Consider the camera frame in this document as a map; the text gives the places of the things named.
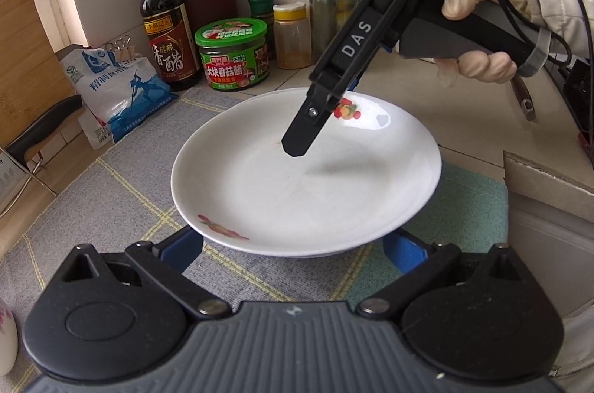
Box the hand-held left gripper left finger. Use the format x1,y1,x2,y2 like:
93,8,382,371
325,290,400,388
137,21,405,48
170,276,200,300
62,226,233,321

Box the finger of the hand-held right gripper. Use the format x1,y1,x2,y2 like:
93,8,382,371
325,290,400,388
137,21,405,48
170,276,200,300
281,82,356,158

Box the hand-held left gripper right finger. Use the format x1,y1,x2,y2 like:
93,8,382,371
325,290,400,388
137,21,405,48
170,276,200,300
355,232,523,320

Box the white fruit-print plate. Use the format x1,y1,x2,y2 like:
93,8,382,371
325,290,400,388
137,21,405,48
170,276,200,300
241,89,444,260
171,88,443,255

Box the white pink-flower bowl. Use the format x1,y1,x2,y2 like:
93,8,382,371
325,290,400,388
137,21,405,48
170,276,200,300
0,298,19,376

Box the grey green checked dish mat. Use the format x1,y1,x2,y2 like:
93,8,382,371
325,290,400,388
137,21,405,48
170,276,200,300
0,87,511,393

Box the red-cap clear oil bottle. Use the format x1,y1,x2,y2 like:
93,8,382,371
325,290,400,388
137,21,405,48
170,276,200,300
310,0,361,65

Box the yellow-cap spice jar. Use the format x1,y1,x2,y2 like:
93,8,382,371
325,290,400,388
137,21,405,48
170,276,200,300
273,3,313,70

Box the green-lid sauce jar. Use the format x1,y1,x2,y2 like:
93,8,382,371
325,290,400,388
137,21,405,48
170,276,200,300
194,17,272,91

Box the green-cap spice jar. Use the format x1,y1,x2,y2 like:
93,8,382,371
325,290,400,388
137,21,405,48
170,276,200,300
248,0,276,56

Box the blue white salt bag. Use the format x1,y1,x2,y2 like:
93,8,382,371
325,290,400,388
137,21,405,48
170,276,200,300
56,46,179,150

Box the dark vinegar bottle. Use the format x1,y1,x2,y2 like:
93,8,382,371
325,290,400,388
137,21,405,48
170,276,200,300
136,0,202,92

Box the metal binder clips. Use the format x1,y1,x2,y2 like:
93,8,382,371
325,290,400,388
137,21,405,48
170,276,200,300
104,35,136,62

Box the person's white jacket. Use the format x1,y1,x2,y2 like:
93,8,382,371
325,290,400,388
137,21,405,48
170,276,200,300
554,312,594,393

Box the bamboo cutting board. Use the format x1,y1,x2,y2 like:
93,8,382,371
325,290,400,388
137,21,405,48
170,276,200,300
0,0,70,147

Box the metal wire rack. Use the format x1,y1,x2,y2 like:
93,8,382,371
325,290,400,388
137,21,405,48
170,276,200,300
0,144,60,215

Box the black-handled kitchen knife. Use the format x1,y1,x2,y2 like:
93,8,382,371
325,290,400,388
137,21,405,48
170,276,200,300
0,95,83,212

